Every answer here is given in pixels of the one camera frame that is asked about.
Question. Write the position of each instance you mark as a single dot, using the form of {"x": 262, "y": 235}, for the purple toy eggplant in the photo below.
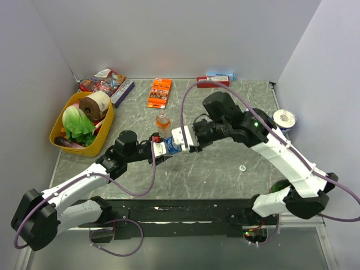
{"x": 62, "y": 141}

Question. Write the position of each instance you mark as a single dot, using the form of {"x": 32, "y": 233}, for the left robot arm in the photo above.
{"x": 40, "y": 215}

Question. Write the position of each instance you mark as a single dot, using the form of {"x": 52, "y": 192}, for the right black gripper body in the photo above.
{"x": 206, "y": 132}

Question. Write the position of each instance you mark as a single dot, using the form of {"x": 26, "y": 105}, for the blue flat box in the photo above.
{"x": 231, "y": 76}

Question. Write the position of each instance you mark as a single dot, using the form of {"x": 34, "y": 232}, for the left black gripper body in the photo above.
{"x": 143, "y": 152}

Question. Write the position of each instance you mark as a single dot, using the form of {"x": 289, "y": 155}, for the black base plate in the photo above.
{"x": 171, "y": 218}

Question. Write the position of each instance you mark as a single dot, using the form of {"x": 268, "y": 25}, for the orange snack box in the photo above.
{"x": 159, "y": 93}

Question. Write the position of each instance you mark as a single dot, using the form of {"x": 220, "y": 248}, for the colourful snack bag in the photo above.
{"x": 106, "y": 80}

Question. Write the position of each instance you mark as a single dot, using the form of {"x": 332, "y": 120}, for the red flat box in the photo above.
{"x": 211, "y": 81}

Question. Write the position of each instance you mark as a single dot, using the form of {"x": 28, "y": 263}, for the purple white box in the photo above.
{"x": 121, "y": 93}

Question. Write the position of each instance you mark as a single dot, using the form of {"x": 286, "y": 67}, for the green toy lettuce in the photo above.
{"x": 78, "y": 128}

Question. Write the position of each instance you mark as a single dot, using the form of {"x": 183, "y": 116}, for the green glass bottle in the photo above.
{"x": 280, "y": 185}

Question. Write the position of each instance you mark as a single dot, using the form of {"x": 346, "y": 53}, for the aluminium rail frame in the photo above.
{"x": 293, "y": 244}

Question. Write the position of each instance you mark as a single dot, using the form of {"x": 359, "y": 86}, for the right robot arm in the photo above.
{"x": 303, "y": 192}

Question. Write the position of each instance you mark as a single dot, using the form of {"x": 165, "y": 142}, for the white bottle cap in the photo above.
{"x": 242, "y": 168}

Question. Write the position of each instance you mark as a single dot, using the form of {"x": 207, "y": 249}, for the blue Pocari bottle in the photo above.
{"x": 171, "y": 147}

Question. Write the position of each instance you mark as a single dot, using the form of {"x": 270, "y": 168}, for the yellow plastic basket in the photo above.
{"x": 96, "y": 146}

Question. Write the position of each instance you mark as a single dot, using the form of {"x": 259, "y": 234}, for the orange drink bottle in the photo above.
{"x": 163, "y": 125}

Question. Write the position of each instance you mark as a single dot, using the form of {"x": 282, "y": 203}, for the brown paper roll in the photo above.
{"x": 95, "y": 105}

